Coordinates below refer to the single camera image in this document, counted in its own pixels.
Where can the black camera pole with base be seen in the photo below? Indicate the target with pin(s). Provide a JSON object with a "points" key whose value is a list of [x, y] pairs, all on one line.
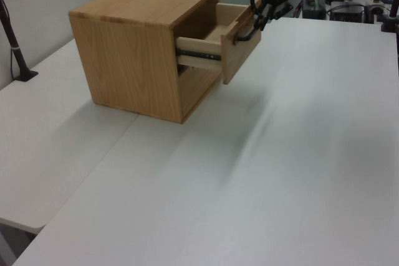
{"points": [[17, 51]]}

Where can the wooden cabinet box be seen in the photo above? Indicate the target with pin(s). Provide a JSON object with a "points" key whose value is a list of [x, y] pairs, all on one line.
{"points": [[131, 60]]}

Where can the black clamp pole stand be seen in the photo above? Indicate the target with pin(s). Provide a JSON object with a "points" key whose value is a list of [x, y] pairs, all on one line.
{"points": [[391, 18]]}

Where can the black electronics box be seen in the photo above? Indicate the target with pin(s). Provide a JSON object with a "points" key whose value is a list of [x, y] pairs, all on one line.
{"points": [[313, 7]]}

